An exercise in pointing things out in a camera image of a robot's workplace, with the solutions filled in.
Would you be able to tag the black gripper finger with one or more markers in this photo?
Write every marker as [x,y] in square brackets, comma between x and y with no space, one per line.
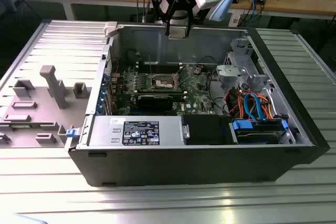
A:
[190,16]
[160,6]

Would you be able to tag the beige plastic case latch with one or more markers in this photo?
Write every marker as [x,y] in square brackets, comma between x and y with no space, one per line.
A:
[110,28]

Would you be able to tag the metal CPU locking lever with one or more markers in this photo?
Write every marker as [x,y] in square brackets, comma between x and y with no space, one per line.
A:
[152,70]
[187,81]

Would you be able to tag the black open PC case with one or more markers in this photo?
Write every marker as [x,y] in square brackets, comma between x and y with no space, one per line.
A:
[183,166]

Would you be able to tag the CPU socket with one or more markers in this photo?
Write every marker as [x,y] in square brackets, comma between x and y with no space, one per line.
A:
[164,81]

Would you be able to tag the black graphics card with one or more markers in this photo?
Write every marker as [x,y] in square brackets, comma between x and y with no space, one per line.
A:
[155,102]

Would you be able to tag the silver metal drive cage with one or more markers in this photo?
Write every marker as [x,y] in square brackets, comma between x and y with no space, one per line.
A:
[231,73]

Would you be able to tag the hard disk in blue carrier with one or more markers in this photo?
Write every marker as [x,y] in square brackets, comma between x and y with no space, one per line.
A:
[252,129]

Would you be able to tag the grey plastic parts rack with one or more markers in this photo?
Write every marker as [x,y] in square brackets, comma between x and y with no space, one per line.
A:
[44,103]

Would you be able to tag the green motherboard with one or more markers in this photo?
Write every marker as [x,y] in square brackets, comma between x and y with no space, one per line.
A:
[194,95]

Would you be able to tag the blue plastic case latch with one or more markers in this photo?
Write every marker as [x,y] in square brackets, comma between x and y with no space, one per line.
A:
[72,133]

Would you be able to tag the small black box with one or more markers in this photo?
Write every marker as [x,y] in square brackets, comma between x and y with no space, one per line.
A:
[260,0]

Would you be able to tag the black RAM slot bank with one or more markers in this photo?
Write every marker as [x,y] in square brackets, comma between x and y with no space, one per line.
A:
[143,68]
[157,91]

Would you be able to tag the silver power supply unit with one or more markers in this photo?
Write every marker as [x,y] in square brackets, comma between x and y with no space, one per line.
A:
[105,129]

